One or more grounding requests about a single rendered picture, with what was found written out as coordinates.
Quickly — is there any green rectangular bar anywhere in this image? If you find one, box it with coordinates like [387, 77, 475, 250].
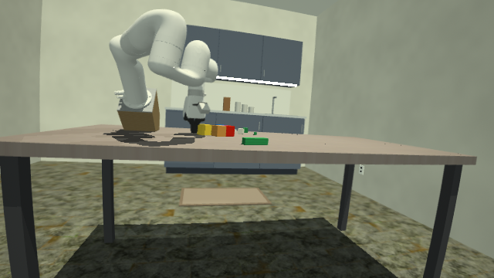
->
[242, 137, 269, 145]

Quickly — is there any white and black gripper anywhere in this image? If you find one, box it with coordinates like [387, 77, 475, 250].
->
[183, 96, 206, 134]

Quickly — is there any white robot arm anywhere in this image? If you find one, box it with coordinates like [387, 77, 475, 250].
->
[109, 9, 218, 109]

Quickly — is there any red cube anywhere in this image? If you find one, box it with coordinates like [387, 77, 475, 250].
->
[226, 126, 235, 137]

